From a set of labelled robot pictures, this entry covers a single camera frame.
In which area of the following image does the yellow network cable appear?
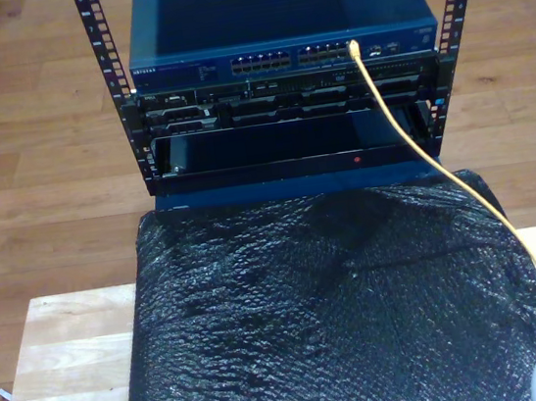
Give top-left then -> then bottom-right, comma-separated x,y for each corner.
347,16 -> 536,353

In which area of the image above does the black rack shelf tray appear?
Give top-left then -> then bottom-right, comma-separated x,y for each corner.
140,98 -> 444,198

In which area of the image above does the black rack server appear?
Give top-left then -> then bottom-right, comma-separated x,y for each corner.
118,52 -> 457,144

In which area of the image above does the black bubble wrap mat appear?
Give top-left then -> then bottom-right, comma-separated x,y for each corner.
93,158 -> 536,401

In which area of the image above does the blue rack base plate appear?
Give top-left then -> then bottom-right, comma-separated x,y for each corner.
153,155 -> 449,221

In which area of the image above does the blue network switch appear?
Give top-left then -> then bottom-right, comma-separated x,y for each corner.
120,0 -> 443,97

